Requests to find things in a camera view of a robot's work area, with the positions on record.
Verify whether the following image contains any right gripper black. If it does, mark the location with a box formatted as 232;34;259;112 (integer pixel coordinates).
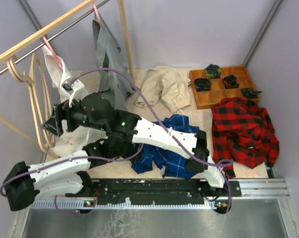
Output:
41;94;107;139

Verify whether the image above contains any beige hanger front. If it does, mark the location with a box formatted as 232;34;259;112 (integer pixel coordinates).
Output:
6;53;55;153

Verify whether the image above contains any beige hanger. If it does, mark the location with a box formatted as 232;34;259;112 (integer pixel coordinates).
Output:
28;53;55;152
6;53;55;153

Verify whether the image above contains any blue plaid shirt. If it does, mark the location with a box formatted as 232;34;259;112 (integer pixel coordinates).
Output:
131;114;199;179

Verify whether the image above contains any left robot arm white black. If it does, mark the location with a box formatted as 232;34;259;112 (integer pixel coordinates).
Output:
0;138;143;212

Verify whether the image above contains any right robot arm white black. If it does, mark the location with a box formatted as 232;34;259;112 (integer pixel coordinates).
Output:
42;93;230;196

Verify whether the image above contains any white shirt on hanger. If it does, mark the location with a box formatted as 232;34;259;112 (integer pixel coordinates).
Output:
42;46;107;157

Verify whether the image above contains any pink hanger under white shirt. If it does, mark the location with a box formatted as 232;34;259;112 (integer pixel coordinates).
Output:
42;36;63;70

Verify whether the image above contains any grey shirt on hanger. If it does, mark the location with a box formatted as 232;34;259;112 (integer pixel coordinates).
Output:
92;18;135;111

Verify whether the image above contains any beige hanger back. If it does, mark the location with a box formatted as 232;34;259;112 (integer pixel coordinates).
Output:
28;53;55;152

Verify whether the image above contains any beige shirt on table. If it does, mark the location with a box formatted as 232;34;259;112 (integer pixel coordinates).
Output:
136;65;191;114

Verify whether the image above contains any red black plaid shirt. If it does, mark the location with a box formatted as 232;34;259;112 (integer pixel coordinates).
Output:
211;97;280;169

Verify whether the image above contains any pink hanger under grey shirt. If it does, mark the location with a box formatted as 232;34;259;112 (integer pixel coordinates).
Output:
93;2;102;27

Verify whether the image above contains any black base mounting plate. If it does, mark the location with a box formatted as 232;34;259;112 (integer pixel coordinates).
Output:
66;178;228;205

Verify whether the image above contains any metal hanging rod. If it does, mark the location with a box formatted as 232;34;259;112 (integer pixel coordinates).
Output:
0;0;111;82

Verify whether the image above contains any black rolled cloth left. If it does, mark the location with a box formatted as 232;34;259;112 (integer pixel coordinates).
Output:
194;78;212;92

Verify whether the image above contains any black rolled cloth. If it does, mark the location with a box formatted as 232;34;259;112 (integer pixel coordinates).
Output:
194;78;212;92
222;75;239;89

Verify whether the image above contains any green blue rolled cloth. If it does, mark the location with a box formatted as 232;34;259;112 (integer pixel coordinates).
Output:
205;64;222;79

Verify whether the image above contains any black rolled cloth middle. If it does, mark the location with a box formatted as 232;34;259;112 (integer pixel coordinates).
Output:
222;75;239;89

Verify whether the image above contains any wooden compartment tray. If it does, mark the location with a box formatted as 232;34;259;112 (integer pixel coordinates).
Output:
189;65;256;110

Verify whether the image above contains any dark rolled cloth right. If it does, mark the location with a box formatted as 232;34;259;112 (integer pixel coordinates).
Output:
241;88;262;99

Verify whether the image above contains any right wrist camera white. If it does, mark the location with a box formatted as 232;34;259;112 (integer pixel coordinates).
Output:
61;78;85;108

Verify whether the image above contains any wooden clothes rack frame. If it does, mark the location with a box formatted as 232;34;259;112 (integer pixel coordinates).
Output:
0;0;135;159

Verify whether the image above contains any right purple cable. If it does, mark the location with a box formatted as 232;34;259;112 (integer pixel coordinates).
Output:
69;67;235;215

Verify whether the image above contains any aluminium rail with cable duct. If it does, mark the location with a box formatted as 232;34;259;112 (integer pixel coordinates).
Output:
26;178;289;213

